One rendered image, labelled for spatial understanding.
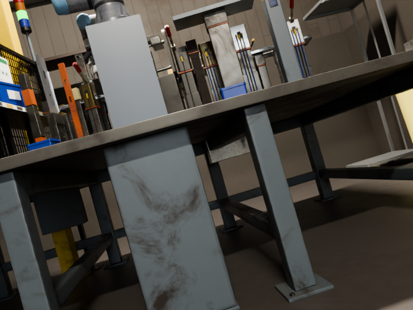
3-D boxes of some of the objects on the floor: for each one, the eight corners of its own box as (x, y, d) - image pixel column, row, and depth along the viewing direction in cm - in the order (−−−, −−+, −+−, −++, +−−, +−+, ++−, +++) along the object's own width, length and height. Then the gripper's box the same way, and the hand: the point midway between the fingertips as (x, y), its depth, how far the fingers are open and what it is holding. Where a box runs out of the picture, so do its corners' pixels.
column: (239, 309, 128) (187, 124, 130) (152, 338, 125) (99, 148, 126) (225, 283, 159) (183, 133, 160) (155, 306, 155) (112, 153, 156)
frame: (332, 195, 293) (309, 114, 294) (533, 220, 133) (480, 42, 134) (-1, 298, 262) (-26, 206, 264) (-261, 490, 103) (-320, 258, 104)
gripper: (94, 39, 200) (104, 75, 199) (106, 50, 219) (114, 82, 219) (79, 43, 200) (88, 79, 200) (91, 54, 220) (101, 87, 219)
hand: (98, 82), depth 209 cm, fingers open, 14 cm apart
